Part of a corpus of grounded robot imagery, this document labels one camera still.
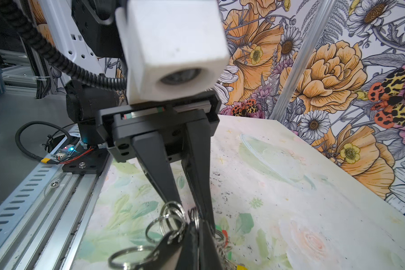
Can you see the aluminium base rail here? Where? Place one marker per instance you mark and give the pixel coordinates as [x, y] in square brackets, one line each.
[49, 234]

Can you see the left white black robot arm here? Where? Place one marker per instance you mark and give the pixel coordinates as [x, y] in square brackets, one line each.
[86, 34]

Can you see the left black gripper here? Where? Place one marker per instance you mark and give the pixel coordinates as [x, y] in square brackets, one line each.
[157, 133]

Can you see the large metal keyring with keys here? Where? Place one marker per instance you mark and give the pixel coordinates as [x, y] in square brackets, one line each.
[166, 233]

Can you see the white vented panel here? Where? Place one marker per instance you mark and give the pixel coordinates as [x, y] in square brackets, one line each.
[21, 199]

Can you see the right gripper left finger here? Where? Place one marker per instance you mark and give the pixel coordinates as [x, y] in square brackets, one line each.
[189, 255]

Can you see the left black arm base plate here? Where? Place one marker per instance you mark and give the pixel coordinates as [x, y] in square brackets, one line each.
[91, 162]

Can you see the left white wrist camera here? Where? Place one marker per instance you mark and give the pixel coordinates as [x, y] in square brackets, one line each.
[172, 49]

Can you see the green circuit board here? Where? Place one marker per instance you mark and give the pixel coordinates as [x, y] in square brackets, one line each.
[63, 156]

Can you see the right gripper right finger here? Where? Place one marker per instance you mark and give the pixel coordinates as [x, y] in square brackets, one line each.
[208, 255]

